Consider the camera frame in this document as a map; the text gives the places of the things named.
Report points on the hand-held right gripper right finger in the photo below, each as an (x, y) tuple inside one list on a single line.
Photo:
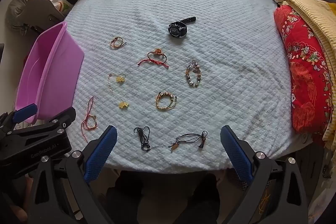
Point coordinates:
[(236, 155)]

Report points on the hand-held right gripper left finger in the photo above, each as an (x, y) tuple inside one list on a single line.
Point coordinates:
[(101, 153)]

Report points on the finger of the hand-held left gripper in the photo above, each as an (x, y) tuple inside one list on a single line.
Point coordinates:
[(60, 117), (25, 111)]

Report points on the pink plastic basin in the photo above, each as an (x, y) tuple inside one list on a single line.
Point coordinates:
[(47, 69)]

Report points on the yellow flower charm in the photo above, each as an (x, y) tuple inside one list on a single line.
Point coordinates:
[(123, 105)]

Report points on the black wrist watch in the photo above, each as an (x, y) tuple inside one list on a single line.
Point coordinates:
[(178, 27)]

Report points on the white quilted blanket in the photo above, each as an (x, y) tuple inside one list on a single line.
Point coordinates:
[(223, 69)]

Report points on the grey chair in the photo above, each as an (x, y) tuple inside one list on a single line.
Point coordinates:
[(39, 11)]

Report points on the red printed quilt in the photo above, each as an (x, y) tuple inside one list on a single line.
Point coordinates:
[(302, 69)]

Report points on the yellow ribbed blanket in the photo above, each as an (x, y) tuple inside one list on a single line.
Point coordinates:
[(315, 11)]

